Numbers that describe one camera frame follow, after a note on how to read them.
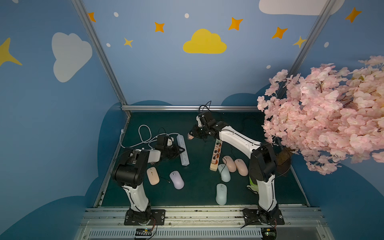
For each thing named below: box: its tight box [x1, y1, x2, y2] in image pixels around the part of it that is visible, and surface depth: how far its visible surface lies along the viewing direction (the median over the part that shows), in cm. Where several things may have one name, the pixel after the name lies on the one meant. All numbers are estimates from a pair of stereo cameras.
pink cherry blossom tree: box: [257, 55, 384, 176], surface depth 58 cm
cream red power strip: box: [209, 138, 223, 172], surface depth 92 cm
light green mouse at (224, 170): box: [218, 163, 231, 183], surface depth 90 cm
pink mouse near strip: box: [222, 155, 237, 173], surface depth 94 cm
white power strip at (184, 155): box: [176, 134, 190, 166], surface depth 97 cm
